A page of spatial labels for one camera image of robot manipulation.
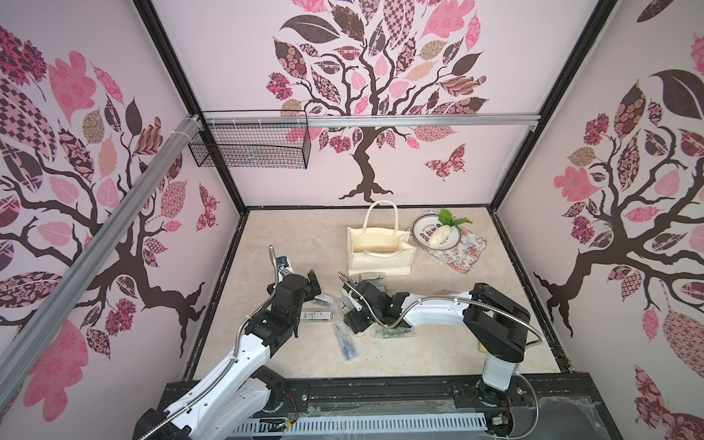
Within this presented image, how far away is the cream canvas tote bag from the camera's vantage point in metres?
→ 0.93

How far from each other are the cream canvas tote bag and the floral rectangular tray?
14 cm

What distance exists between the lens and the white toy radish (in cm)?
108

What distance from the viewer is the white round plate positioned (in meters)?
1.08

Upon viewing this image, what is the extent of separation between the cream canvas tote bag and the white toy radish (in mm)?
160

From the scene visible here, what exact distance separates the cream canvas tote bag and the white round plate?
146 millimetres

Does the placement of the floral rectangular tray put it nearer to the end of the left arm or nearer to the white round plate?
the white round plate

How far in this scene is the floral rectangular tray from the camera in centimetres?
103

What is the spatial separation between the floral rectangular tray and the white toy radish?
33mm

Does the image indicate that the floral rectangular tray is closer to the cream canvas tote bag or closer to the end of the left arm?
the cream canvas tote bag
